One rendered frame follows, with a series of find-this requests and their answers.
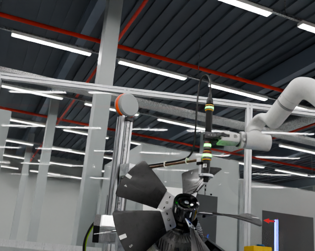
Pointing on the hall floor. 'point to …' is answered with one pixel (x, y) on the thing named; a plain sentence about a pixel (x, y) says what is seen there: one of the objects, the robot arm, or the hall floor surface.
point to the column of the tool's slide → (119, 141)
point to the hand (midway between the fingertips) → (207, 136)
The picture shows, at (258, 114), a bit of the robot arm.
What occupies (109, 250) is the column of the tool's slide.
